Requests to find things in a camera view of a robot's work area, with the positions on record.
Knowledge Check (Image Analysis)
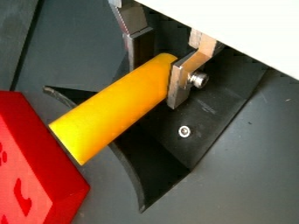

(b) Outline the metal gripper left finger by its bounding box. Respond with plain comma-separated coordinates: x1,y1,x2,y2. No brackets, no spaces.
108,0,155,70

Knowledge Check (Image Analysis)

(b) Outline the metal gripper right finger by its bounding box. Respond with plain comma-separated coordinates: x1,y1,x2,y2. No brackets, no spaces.
165,29,224,109

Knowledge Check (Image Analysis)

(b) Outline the yellow oval peg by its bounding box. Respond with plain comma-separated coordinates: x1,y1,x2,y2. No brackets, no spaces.
49,53,176,165

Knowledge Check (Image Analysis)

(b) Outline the black curved fixture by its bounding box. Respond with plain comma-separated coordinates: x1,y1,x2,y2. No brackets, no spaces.
42,52,267,210

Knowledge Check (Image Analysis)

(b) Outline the red shape sorter board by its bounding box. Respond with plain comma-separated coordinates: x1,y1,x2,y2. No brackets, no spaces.
0,91,89,224

